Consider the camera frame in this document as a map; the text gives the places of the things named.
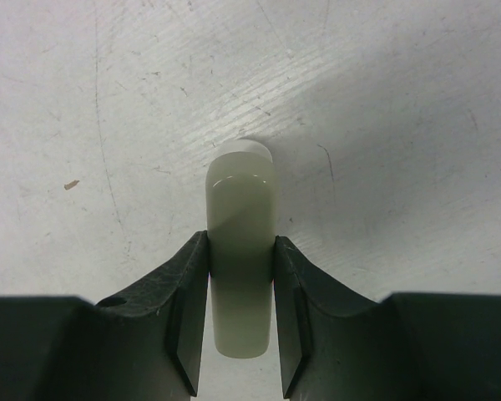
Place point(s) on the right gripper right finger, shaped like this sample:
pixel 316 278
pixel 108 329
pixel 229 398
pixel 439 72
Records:
pixel 335 344

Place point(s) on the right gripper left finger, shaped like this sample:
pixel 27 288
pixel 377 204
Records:
pixel 142 343

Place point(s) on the beige stapler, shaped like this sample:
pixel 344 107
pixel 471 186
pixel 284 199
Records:
pixel 241 210

